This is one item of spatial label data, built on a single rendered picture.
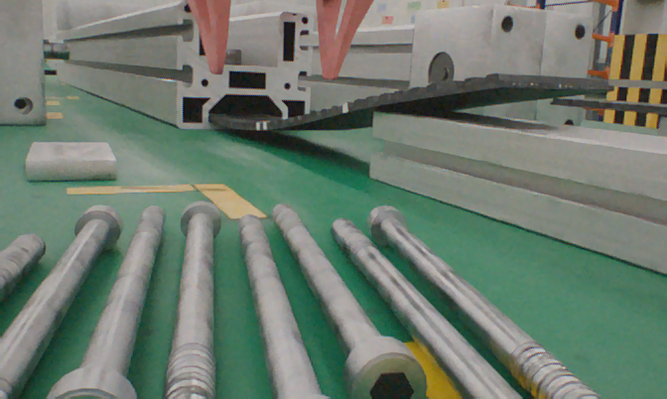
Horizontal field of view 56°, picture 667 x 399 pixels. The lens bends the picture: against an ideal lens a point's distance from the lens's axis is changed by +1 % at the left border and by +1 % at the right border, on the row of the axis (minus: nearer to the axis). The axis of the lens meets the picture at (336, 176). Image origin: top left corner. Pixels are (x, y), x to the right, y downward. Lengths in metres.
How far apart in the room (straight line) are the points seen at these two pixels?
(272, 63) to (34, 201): 0.29
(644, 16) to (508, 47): 3.54
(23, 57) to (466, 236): 0.33
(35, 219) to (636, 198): 0.16
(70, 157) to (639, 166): 0.19
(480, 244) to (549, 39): 0.33
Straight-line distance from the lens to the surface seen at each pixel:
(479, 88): 0.21
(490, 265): 0.16
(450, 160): 0.23
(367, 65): 0.58
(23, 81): 0.44
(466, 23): 0.47
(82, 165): 0.25
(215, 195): 0.22
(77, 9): 1.00
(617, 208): 0.19
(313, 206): 0.21
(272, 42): 0.47
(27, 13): 0.44
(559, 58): 0.50
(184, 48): 0.44
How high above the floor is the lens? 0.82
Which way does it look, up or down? 10 degrees down
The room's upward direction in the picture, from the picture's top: 3 degrees clockwise
